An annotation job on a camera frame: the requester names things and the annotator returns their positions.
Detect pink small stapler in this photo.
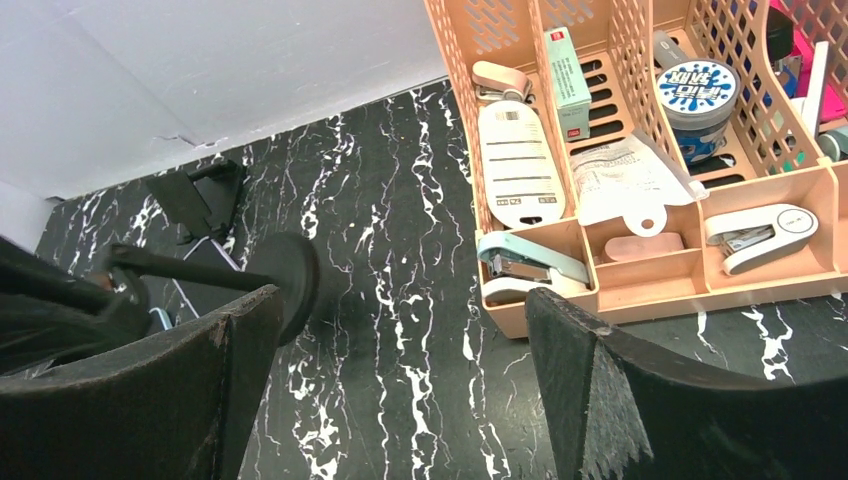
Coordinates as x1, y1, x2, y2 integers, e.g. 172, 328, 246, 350
471, 61, 532, 102

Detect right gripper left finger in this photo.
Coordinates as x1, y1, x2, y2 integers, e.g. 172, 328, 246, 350
1, 285, 283, 479

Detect green tall box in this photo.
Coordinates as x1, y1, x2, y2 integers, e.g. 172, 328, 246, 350
544, 27, 591, 142

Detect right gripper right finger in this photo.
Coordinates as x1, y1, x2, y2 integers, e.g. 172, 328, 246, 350
525, 288, 847, 479

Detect white plastic packet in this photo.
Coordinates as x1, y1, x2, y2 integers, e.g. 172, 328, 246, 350
569, 130, 709, 237

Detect purple case phone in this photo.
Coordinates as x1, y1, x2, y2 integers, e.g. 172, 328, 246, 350
144, 237, 244, 318

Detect black folding phone stand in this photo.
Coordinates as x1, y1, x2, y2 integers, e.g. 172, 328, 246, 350
145, 159, 246, 245

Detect blue case phone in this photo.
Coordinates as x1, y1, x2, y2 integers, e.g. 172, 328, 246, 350
147, 307, 174, 335

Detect white flat card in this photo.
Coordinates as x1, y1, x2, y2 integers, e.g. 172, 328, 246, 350
800, 41, 829, 137

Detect round blue lid jar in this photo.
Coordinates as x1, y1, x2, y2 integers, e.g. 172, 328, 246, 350
657, 58, 740, 166

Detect magenta notebook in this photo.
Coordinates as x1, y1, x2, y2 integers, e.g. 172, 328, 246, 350
768, 0, 848, 124

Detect orange desk file organizer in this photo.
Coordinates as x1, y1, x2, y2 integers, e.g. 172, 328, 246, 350
426, 1, 847, 338

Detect teal stapler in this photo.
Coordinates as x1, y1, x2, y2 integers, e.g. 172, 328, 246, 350
477, 231, 590, 305

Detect white oval label pack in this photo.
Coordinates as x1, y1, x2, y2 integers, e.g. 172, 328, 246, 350
478, 100, 566, 223

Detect black round base phone stand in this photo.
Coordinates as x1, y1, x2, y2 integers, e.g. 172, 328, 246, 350
1, 232, 321, 374

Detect pink eraser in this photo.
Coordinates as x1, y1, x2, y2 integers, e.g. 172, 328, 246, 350
601, 232, 685, 263

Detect white stapler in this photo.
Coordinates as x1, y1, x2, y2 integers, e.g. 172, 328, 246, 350
703, 203, 819, 276

